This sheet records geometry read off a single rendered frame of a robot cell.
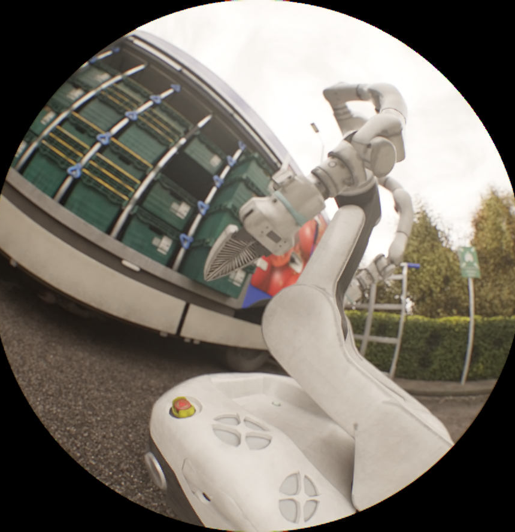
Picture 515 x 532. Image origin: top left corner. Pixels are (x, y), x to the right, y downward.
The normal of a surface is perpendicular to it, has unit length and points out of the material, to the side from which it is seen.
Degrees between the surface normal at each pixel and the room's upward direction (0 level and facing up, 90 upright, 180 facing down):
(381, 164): 147
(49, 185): 91
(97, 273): 90
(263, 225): 140
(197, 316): 90
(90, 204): 91
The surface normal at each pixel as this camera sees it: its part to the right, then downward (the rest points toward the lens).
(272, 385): -0.26, -0.65
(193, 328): 0.73, 0.01
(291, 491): 0.69, -0.70
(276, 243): 0.26, 0.71
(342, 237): -0.60, -0.42
